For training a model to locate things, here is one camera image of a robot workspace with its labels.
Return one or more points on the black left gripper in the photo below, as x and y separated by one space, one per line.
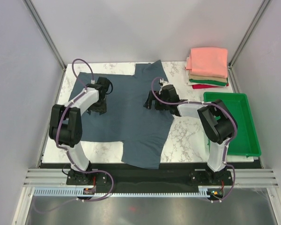
101 109

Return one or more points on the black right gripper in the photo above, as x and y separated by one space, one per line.
148 104

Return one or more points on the blue-grey t-shirt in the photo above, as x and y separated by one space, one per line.
143 132

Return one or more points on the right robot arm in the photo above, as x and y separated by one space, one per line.
219 125

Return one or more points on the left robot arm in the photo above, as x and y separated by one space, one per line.
65 126

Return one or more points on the folded green t-shirt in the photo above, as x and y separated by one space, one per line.
210 82

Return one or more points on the folded red t-shirt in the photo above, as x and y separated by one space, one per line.
206 86

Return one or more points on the folded beige t-shirt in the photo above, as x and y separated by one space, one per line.
198 77

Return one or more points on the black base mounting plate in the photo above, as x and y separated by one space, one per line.
191 174

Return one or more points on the folded salmon pink t-shirt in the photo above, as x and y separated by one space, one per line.
208 61

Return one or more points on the green plastic tray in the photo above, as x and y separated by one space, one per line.
246 142

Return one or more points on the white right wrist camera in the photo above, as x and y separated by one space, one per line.
162 82

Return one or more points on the white slotted cable duct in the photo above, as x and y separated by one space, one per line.
96 192

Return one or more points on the left aluminium frame post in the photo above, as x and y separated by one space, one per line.
42 28

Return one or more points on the aluminium frame post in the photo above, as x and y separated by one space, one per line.
42 28
256 19

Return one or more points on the right aluminium frame post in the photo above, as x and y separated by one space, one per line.
256 19

